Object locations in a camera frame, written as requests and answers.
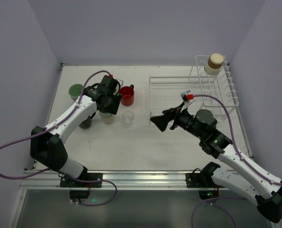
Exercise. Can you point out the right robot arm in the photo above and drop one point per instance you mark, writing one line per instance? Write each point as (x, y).
(253, 182)

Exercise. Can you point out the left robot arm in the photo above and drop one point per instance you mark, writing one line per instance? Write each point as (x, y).
(47, 145)

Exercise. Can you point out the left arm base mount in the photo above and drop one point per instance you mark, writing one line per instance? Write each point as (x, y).
(67, 182)

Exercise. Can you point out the white wire dish rack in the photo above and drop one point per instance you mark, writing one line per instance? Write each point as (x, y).
(196, 89)

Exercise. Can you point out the right black controller box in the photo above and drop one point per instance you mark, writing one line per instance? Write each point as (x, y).
(208, 194)

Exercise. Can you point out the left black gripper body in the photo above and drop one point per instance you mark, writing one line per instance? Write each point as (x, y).
(110, 109)

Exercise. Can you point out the tall light green cup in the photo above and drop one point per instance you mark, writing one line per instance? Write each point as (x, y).
(104, 114)

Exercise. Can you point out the black controller box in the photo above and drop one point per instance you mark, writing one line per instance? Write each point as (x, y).
(78, 195)
(208, 194)

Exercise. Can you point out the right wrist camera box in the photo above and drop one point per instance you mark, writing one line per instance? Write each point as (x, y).
(188, 99)

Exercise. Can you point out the clear glass rack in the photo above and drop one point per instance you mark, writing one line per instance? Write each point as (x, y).
(127, 118)

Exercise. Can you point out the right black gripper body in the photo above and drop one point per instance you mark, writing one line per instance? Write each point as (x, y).
(175, 118)

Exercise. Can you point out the red mug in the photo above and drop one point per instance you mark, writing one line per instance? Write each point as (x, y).
(127, 93)

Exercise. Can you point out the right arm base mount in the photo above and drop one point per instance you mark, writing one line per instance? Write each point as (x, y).
(202, 178)

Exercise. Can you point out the brown and cream cup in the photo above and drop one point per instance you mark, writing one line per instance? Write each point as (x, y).
(214, 64)

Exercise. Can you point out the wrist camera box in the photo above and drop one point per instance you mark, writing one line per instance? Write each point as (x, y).
(188, 99)
(118, 87)

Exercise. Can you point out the beige cup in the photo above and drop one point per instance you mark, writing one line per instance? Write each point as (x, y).
(108, 120)

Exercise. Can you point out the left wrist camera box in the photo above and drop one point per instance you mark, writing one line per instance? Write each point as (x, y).
(118, 87)

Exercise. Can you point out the aluminium mounting rail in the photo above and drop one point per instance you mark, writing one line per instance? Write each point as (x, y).
(124, 180)

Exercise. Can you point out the left black controller box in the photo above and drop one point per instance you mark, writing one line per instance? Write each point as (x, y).
(78, 195)

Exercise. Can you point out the black mug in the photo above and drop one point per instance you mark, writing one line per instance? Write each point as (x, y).
(86, 124)

